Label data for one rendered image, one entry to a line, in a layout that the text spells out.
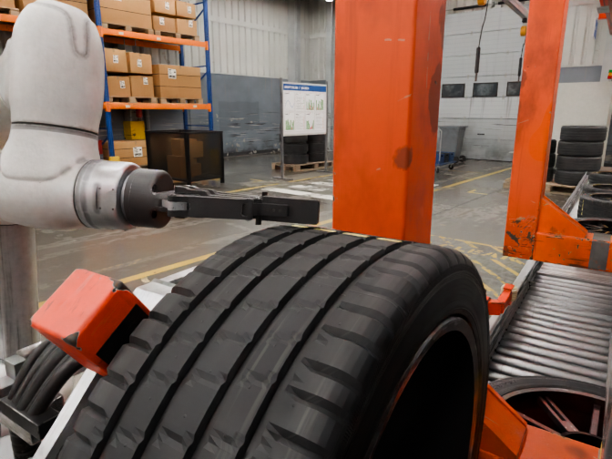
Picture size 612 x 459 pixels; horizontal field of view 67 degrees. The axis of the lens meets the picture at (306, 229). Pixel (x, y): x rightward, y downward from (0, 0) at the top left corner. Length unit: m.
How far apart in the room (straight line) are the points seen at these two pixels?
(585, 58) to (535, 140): 10.87
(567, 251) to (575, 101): 8.79
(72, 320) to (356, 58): 0.67
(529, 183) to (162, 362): 2.52
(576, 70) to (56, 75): 13.23
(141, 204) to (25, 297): 0.78
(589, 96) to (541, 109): 8.70
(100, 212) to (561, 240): 2.50
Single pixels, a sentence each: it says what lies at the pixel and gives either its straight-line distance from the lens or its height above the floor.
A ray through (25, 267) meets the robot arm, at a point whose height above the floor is 0.95.
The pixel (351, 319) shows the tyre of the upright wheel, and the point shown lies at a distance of 0.38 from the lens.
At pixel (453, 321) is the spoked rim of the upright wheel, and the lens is 0.56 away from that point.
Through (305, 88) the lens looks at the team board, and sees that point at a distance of 9.91.
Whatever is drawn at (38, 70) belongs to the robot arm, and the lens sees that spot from 0.67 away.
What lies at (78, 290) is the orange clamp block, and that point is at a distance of 0.50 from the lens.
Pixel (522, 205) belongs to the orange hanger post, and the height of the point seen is 0.82.
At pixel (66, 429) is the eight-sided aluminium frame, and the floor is 1.01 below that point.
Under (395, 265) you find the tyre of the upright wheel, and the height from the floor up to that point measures 1.18.
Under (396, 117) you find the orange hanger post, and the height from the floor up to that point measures 1.31.
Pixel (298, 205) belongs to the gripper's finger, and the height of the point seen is 1.21.
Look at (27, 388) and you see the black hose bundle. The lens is 0.67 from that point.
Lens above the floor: 1.32
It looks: 14 degrees down
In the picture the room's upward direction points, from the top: straight up
